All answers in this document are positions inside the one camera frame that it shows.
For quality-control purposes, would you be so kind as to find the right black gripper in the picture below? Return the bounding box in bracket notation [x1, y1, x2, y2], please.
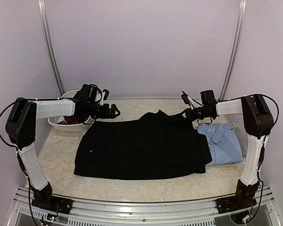
[177, 106, 210, 122]

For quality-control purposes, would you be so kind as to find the light blue folded shirt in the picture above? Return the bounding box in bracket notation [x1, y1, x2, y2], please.
[197, 122, 243, 166]

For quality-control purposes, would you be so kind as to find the right aluminium corner post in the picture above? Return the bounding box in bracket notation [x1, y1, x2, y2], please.
[220, 0, 247, 99]

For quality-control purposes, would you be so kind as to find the aluminium corner post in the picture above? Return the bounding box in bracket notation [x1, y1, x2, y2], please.
[38, 0, 65, 95]
[220, 0, 247, 99]

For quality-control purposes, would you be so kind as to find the red black plaid shirt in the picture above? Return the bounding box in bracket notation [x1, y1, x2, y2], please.
[58, 115, 89, 125]

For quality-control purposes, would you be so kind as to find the white plastic bin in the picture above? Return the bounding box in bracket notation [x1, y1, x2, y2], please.
[48, 89, 95, 132]

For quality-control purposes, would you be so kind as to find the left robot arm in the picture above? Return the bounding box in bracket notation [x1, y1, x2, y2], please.
[3, 84, 120, 210]

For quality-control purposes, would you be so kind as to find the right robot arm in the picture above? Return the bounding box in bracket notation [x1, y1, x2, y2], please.
[181, 90, 279, 187]

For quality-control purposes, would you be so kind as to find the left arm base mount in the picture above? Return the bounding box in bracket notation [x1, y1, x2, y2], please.
[32, 183, 73, 215]

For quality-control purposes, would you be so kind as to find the black long sleeve shirt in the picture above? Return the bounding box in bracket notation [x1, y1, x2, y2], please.
[74, 109, 212, 180]

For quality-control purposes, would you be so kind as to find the left aluminium corner post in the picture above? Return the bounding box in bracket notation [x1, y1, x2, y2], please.
[38, 0, 65, 95]

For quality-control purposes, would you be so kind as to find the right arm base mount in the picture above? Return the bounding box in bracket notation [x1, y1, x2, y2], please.
[216, 179, 260, 214]

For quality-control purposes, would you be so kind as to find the aluminium front rail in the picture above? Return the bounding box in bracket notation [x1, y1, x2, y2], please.
[4, 186, 283, 226]

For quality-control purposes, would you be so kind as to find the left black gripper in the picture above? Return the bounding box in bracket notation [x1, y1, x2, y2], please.
[86, 101, 120, 119]

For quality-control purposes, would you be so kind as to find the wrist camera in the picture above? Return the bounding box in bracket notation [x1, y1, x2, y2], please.
[181, 91, 195, 110]
[100, 89, 109, 105]

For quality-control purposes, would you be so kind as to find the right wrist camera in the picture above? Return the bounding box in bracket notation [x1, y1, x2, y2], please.
[181, 91, 195, 110]

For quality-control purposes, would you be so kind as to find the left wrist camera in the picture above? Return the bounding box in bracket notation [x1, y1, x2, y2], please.
[100, 89, 109, 105]

